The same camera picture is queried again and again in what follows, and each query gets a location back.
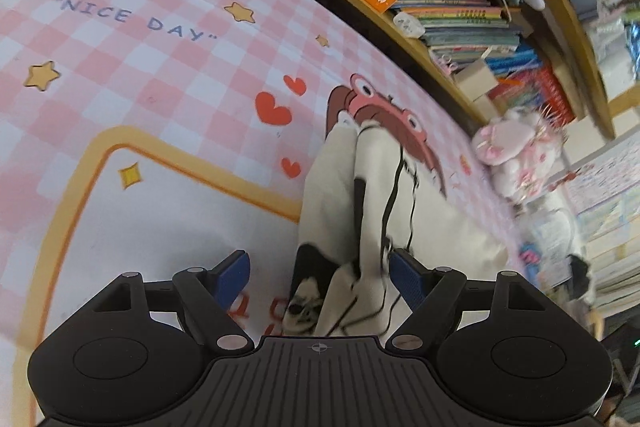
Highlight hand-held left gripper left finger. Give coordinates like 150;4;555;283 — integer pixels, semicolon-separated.
92;249;254;353

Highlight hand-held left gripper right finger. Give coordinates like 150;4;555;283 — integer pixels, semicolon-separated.
385;248;549;352

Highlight cream printed t-shirt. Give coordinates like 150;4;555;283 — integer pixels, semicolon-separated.
280;119;511;339

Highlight pink white plush bunny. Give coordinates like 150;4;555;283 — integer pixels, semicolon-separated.
472;109;566;203

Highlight pink checked desk mat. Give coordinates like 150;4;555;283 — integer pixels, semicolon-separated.
0;0;567;427

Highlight pink binder clips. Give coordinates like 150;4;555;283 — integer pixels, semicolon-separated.
435;52;464;76

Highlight white wooden bookshelf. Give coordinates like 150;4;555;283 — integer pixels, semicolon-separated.
190;0;640;144

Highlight white charger plug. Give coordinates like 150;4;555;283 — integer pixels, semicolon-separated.
393;13;425;39

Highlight alphabet wall poster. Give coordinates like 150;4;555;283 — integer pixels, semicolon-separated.
565;142;640;219

